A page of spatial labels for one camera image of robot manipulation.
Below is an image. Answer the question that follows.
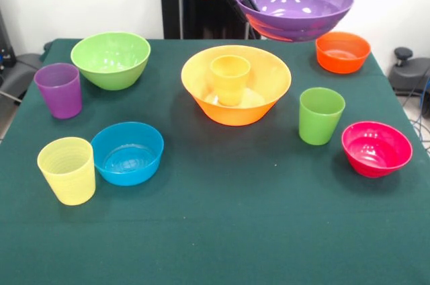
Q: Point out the purple bowl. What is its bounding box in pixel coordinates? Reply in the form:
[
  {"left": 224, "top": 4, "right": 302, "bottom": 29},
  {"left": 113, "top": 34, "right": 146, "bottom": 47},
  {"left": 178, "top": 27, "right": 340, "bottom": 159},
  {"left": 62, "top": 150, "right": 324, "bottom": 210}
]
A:
[{"left": 234, "top": 0, "right": 355, "bottom": 43}]

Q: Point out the large yellow-orange bowl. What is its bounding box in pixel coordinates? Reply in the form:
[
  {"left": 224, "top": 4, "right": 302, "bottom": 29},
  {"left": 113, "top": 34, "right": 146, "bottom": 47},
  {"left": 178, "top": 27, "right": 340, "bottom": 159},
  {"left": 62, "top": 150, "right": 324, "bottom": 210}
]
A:
[{"left": 180, "top": 44, "right": 292, "bottom": 127}]

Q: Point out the orange cup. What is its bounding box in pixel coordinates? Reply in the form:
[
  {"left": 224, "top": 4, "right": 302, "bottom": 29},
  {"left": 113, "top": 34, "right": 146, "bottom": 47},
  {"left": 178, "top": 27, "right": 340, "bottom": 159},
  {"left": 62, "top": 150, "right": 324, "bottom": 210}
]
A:
[{"left": 210, "top": 55, "right": 252, "bottom": 107}]

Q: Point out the red-orange bowl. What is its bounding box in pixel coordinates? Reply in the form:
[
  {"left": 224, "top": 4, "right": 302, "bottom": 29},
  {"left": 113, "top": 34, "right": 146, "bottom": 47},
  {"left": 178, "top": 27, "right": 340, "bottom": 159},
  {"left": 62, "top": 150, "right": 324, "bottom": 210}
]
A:
[{"left": 315, "top": 32, "right": 372, "bottom": 75}]

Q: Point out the green bowl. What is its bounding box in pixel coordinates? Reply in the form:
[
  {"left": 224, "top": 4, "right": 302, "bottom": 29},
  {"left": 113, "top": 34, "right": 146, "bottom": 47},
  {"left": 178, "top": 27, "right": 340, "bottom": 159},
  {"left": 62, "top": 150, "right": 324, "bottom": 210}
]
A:
[{"left": 70, "top": 31, "right": 151, "bottom": 91}]

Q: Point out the green cup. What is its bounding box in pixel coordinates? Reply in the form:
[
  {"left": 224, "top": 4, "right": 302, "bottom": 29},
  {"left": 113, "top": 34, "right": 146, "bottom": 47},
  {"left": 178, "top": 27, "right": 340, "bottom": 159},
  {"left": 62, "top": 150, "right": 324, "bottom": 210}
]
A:
[{"left": 298, "top": 87, "right": 347, "bottom": 147}]

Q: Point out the dark grey stand base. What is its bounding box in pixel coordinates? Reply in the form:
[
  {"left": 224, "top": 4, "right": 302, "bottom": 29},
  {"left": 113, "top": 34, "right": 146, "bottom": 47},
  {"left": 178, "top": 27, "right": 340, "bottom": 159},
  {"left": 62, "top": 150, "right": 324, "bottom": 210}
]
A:
[
  {"left": 0, "top": 52, "right": 46, "bottom": 104},
  {"left": 388, "top": 46, "right": 430, "bottom": 97}
]

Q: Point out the blue bowl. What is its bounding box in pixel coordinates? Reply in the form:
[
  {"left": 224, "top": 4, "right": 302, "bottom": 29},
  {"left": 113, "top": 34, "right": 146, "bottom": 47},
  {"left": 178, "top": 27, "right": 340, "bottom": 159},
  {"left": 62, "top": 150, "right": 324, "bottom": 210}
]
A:
[{"left": 90, "top": 122, "right": 165, "bottom": 187}]

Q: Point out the purple cup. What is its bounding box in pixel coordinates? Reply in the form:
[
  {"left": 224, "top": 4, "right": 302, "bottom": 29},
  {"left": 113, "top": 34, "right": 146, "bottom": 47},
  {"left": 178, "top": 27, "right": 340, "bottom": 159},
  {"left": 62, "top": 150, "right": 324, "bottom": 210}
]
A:
[{"left": 34, "top": 63, "right": 83, "bottom": 120}]

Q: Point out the pink bowl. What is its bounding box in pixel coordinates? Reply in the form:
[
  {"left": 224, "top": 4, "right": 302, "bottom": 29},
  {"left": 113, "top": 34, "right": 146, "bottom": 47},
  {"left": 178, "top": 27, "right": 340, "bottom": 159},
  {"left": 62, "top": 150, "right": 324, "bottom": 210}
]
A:
[{"left": 341, "top": 121, "right": 414, "bottom": 179}]

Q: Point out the black electronic device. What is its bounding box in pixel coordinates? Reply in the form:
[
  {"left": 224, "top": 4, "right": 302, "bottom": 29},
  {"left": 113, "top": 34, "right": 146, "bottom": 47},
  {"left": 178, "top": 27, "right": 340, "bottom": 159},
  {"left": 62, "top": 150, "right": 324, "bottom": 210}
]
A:
[{"left": 0, "top": 9, "right": 17, "bottom": 76}]

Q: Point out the yellow cup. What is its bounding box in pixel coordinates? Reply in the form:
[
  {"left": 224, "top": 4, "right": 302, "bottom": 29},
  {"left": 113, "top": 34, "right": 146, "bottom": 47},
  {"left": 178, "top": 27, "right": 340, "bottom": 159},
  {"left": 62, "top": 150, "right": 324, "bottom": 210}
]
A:
[{"left": 36, "top": 136, "right": 97, "bottom": 206}]

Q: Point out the dark green tablecloth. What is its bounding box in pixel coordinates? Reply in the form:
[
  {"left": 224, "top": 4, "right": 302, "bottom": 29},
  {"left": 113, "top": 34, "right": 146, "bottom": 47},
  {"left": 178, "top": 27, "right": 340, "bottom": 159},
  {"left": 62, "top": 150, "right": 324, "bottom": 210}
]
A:
[{"left": 0, "top": 38, "right": 430, "bottom": 285}]

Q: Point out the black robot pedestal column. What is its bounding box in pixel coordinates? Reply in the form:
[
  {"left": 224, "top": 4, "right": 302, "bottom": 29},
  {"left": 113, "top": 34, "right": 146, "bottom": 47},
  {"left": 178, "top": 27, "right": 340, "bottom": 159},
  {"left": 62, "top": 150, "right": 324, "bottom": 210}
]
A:
[{"left": 155, "top": 0, "right": 271, "bottom": 40}]

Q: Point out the blue cable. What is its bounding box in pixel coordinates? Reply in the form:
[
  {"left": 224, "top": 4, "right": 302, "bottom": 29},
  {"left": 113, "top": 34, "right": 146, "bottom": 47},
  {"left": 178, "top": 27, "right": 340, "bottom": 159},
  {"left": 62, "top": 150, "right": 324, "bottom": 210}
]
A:
[{"left": 411, "top": 75, "right": 430, "bottom": 151}]

